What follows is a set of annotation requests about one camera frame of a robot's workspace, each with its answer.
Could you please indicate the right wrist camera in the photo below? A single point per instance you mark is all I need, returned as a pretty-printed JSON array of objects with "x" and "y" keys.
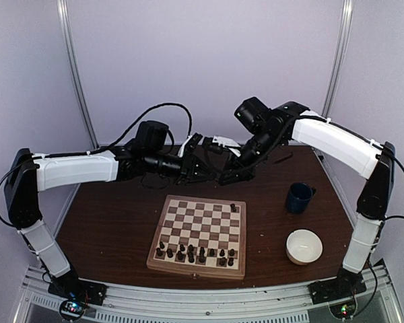
[{"x": 219, "y": 144}]

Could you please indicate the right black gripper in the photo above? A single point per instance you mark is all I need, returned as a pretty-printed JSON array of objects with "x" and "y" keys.
[{"x": 243, "y": 171}]

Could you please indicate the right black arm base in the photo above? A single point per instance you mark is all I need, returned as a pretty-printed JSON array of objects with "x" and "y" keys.
[{"x": 340, "y": 292}]

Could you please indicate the white bowl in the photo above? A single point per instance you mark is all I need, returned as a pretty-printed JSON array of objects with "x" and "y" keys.
[{"x": 303, "y": 247}]

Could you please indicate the dark rook chess piece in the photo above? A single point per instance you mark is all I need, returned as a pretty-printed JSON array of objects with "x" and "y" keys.
[{"x": 222, "y": 261}]

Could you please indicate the front aluminium rail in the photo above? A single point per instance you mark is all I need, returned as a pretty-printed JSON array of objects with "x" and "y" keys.
[{"x": 283, "y": 303}]

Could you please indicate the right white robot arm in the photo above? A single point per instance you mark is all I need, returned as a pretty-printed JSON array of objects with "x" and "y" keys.
[{"x": 370, "y": 161}]

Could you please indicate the left aluminium frame post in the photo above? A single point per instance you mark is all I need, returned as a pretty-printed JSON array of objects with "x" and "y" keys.
[{"x": 63, "y": 12}]

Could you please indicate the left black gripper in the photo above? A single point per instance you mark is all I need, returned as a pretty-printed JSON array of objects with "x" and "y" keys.
[{"x": 188, "y": 171}]

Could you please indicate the dark king chess piece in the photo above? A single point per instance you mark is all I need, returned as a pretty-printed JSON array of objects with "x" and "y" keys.
[{"x": 201, "y": 258}]

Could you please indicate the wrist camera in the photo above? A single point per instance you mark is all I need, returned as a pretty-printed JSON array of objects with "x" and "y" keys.
[
  {"x": 189, "y": 145},
  {"x": 219, "y": 144}
]

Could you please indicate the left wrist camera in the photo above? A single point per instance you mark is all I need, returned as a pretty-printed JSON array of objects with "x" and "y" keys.
[{"x": 189, "y": 145}]

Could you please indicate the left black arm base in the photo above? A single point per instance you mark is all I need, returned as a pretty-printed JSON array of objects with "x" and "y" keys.
[{"x": 78, "y": 294}]

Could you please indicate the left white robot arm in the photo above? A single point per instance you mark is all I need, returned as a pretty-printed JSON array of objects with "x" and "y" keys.
[{"x": 38, "y": 188}]

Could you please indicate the right aluminium frame post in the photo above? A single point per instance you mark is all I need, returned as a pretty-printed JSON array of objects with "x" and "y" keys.
[{"x": 339, "y": 56}]

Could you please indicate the dark knight chess piece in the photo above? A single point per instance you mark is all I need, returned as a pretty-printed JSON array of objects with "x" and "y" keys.
[{"x": 180, "y": 256}]

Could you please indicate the wooden chess board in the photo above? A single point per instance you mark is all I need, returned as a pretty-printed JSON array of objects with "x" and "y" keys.
[{"x": 207, "y": 223}]

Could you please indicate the aluminium frame post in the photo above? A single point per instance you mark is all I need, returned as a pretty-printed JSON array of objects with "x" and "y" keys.
[
  {"x": 339, "y": 56},
  {"x": 63, "y": 12}
]

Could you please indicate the dark blue mug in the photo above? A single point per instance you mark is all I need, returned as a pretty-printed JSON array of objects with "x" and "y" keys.
[{"x": 298, "y": 197}]

